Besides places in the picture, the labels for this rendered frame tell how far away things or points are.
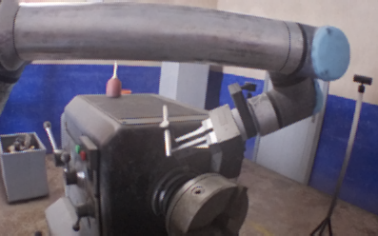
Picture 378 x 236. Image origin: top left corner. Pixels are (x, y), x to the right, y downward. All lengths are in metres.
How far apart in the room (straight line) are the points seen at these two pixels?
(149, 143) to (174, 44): 0.47
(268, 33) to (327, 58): 0.10
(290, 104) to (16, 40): 0.51
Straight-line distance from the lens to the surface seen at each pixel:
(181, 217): 0.72
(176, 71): 4.22
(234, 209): 0.76
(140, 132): 0.76
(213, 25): 0.37
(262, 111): 0.57
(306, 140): 3.95
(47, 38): 0.37
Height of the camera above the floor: 1.53
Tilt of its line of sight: 12 degrees down
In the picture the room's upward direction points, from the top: 6 degrees clockwise
